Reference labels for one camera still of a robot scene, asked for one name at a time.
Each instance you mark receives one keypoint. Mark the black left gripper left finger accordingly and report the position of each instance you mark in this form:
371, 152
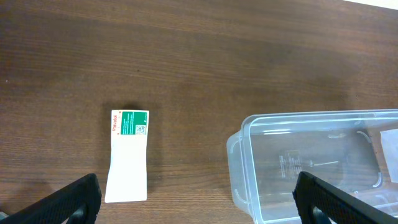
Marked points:
77, 203

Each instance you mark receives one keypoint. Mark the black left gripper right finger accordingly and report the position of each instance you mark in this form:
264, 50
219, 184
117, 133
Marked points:
318, 201

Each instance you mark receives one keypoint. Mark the white green medicine box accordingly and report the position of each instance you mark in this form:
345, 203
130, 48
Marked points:
127, 176

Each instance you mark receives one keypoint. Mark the white spray bottle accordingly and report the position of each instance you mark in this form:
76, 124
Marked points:
389, 146

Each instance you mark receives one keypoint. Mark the small gold-lid jar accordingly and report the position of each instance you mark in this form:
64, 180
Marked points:
3, 215

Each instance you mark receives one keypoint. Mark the clear plastic container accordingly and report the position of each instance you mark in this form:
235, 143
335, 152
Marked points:
342, 148

